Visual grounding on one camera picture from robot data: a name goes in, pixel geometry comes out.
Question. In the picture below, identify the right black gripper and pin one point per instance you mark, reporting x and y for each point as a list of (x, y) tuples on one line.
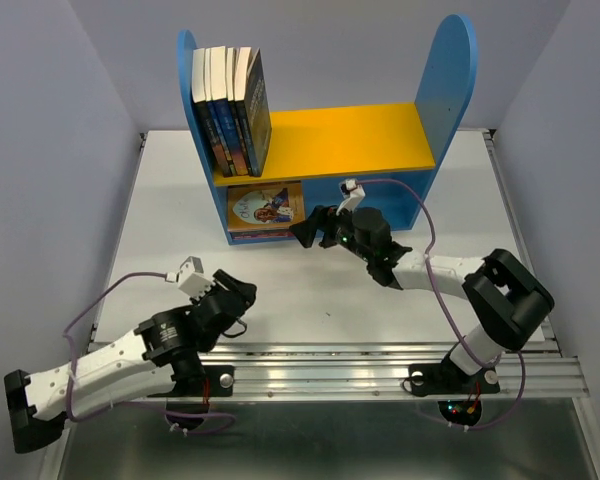
[(306, 230)]

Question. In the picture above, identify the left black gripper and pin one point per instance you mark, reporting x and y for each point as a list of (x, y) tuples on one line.
[(248, 289)]

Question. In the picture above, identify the orange Othello book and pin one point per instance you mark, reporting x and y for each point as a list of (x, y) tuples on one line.
[(264, 206)]

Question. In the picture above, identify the Nineteen Eighty-Four blue book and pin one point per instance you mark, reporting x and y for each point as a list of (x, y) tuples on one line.
[(258, 112)]

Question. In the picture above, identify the Three Days to See book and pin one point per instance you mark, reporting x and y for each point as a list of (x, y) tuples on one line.
[(241, 64)]

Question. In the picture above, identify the yellow teal paperback book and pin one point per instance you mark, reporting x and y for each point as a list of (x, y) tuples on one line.
[(235, 238)]

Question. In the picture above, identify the dark door cover book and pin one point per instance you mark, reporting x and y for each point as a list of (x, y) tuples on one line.
[(285, 231)]

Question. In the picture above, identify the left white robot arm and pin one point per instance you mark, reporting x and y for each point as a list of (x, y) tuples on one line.
[(160, 356)]

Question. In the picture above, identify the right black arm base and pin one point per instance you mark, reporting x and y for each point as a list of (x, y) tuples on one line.
[(461, 394)]

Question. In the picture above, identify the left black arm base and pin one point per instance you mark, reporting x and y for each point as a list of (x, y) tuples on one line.
[(189, 402)]

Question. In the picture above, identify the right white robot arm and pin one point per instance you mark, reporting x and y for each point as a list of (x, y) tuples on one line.
[(508, 301)]

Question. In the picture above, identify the Little Women floral book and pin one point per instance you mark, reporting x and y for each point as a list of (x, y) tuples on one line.
[(244, 240)]

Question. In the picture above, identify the middle upright blue book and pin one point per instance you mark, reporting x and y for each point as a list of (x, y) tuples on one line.
[(216, 86)]

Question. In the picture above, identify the blue and yellow bookshelf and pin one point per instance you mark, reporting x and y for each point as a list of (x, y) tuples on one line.
[(396, 148)]

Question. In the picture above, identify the upright blue orange book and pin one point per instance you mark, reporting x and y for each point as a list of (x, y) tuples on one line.
[(239, 156)]

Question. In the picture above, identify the leftmost upright dark book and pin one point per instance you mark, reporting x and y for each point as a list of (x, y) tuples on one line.
[(202, 108)]

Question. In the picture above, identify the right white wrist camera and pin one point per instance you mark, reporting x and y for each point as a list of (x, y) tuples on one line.
[(353, 194)]

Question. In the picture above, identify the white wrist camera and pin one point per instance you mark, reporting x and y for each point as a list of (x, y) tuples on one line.
[(189, 279), (353, 194)]

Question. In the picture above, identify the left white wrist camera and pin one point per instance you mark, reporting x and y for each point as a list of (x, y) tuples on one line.
[(189, 279)]

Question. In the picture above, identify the aluminium mounting rail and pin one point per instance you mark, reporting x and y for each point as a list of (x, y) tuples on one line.
[(369, 371)]

